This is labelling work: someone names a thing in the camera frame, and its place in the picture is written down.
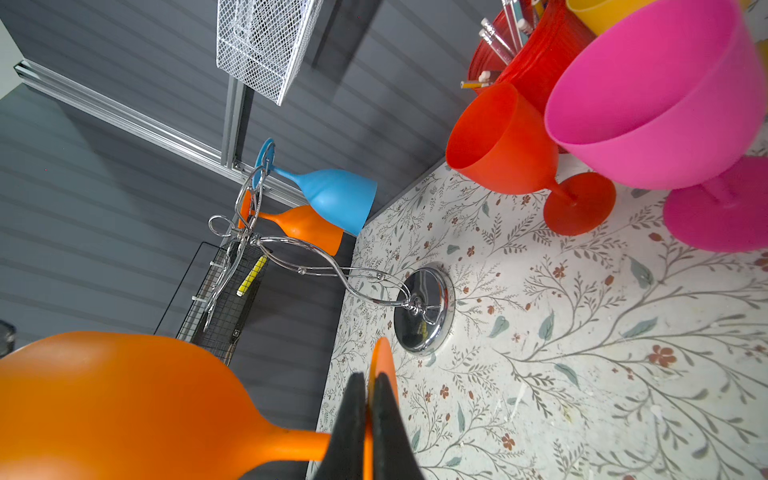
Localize red pencil cup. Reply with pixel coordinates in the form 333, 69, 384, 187
467, 1, 596, 114

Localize blue wine glass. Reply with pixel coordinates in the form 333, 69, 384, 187
251, 138, 378, 236

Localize pencils in red cup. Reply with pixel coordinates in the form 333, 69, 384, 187
460, 1, 547, 92

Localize chrome wine glass rack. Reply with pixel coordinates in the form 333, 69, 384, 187
206, 168, 456, 354

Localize pink wine glass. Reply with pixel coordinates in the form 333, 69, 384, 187
544, 0, 767, 252

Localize yellow marker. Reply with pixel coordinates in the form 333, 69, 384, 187
237, 255, 268, 297

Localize black wire side basket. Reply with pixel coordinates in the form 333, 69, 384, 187
154, 242, 267, 365

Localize yellow wine glass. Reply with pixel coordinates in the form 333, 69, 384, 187
566, 0, 654, 36

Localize orange wine glass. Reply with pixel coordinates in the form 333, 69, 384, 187
1, 331, 331, 479
238, 191, 344, 256

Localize white wire wall basket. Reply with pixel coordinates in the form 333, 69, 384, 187
216, 0, 322, 106

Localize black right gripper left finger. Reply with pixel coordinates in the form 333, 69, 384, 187
313, 372, 367, 480

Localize red wine glass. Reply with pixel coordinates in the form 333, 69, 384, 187
445, 83, 616, 236

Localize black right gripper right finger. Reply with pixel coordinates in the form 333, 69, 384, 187
367, 373, 423, 479

